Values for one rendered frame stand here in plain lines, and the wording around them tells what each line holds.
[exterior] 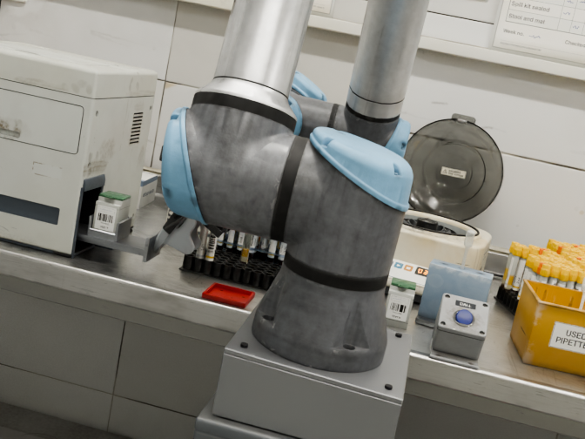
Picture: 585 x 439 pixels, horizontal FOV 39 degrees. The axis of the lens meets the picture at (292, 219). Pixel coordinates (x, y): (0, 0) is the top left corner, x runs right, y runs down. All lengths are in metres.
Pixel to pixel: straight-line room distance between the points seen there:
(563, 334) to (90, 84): 0.80
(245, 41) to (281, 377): 0.35
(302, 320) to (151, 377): 1.25
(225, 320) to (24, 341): 1.02
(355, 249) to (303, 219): 0.06
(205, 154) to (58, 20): 1.23
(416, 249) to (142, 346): 0.83
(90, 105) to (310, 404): 0.64
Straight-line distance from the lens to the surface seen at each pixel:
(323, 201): 0.84
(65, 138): 1.33
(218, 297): 1.26
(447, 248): 1.50
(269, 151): 0.85
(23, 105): 1.36
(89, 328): 2.11
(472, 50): 1.80
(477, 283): 1.35
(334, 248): 0.85
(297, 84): 1.23
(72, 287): 1.32
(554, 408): 1.26
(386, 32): 1.05
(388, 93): 1.09
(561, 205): 1.87
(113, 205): 1.34
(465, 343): 1.23
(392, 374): 0.91
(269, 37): 0.89
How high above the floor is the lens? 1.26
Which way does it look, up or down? 11 degrees down
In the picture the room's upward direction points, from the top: 11 degrees clockwise
